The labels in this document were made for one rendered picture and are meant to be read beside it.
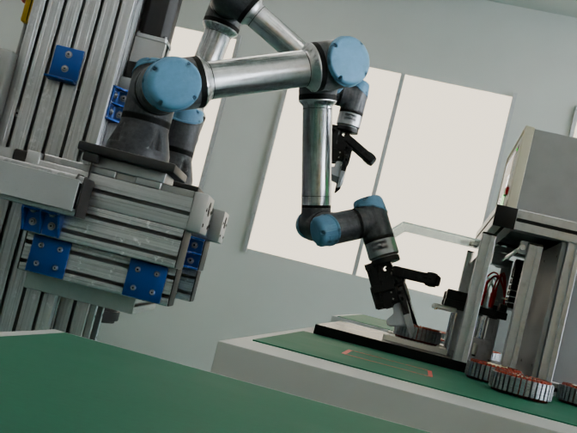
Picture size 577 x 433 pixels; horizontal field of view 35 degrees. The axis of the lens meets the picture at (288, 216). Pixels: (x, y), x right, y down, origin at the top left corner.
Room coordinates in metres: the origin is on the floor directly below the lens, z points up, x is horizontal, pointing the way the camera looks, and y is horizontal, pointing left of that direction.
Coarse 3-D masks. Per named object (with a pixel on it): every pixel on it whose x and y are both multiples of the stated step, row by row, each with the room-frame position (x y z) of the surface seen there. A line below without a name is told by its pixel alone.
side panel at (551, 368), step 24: (576, 264) 1.89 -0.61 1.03; (576, 288) 1.90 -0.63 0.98; (552, 312) 1.89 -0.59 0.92; (576, 312) 1.90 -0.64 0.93; (552, 336) 1.89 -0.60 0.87; (576, 336) 1.90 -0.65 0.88; (552, 360) 1.89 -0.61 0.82; (576, 360) 1.89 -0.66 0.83; (552, 384) 1.89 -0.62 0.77; (576, 384) 1.89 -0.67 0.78
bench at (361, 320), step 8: (336, 320) 3.75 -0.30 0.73; (344, 320) 3.75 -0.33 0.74; (352, 320) 3.74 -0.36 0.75; (360, 320) 3.92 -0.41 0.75; (368, 320) 4.29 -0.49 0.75; (376, 320) 4.70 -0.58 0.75; (384, 320) 5.20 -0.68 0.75; (376, 328) 3.73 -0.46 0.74; (384, 328) 3.74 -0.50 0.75; (392, 328) 3.99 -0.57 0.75
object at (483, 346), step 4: (472, 340) 2.09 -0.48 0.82; (476, 340) 2.09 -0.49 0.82; (480, 340) 2.09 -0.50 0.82; (484, 340) 2.09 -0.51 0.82; (472, 344) 2.09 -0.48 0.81; (480, 344) 2.09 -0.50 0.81; (484, 344) 2.09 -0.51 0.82; (488, 344) 2.09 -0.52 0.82; (480, 348) 2.09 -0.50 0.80; (484, 348) 2.09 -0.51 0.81; (488, 348) 2.09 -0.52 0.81; (480, 352) 2.09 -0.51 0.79; (484, 352) 2.09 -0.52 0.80; (488, 352) 2.09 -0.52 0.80; (472, 356) 2.09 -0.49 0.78; (476, 356) 2.09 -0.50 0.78; (480, 356) 2.09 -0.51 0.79; (484, 356) 2.09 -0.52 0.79; (488, 356) 2.09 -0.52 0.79; (484, 360) 2.09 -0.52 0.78
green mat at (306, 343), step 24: (288, 336) 1.66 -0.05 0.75; (312, 336) 1.85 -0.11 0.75; (336, 360) 1.37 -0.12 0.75; (360, 360) 1.50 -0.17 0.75; (384, 360) 1.66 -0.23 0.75; (408, 360) 1.85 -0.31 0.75; (432, 384) 1.38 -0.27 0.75; (456, 384) 1.51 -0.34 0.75; (480, 384) 1.66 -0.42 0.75; (528, 408) 1.38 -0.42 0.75; (552, 408) 1.51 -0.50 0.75; (576, 408) 1.67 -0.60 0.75
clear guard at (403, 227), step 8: (400, 224) 2.30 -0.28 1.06; (408, 224) 2.30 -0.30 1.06; (400, 232) 2.49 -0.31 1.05; (408, 232) 2.54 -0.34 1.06; (416, 232) 2.47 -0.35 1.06; (424, 232) 2.41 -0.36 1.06; (432, 232) 2.35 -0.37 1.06; (440, 232) 2.29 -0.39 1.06; (448, 232) 2.28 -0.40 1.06; (440, 240) 2.52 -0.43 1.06; (448, 240) 2.46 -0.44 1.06; (456, 240) 2.40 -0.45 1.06; (464, 240) 2.34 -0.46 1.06; (472, 240) 2.28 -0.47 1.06; (480, 240) 2.27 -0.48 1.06; (496, 248) 2.35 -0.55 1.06; (504, 248) 2.30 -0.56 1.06
